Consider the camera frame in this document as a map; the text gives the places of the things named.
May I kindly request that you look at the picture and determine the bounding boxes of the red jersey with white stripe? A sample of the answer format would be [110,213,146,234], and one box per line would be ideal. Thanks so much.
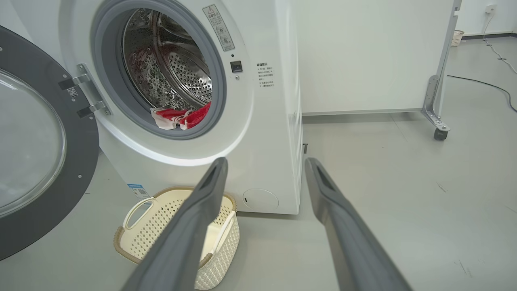
[182,101,212,129]

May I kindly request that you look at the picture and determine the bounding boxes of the white front-load washing machine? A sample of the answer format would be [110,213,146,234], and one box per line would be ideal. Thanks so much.
[59,0,304,215]

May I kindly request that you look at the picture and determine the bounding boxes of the round grey glass washer door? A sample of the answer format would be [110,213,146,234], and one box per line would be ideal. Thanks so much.
[0,25,112,261]

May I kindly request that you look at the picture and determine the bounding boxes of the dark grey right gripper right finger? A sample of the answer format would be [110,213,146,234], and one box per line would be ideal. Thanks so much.
[304,157,413,291]

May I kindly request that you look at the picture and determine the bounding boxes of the white floor cable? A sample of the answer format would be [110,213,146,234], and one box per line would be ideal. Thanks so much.
[481,4,517,76]

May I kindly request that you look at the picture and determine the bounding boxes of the cream perforated laundry basket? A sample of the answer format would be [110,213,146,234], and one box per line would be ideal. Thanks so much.
[113,186,241,291]

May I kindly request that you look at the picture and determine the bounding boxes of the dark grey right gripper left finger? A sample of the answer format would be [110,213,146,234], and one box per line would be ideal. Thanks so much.
[121,157,229,291]

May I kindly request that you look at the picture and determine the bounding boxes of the black floor cable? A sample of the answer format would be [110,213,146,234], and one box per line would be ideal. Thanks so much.
[446,74,517,114]

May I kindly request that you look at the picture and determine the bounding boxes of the red basketball shorts white trim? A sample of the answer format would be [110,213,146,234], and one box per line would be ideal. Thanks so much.
[150,107,190,131]

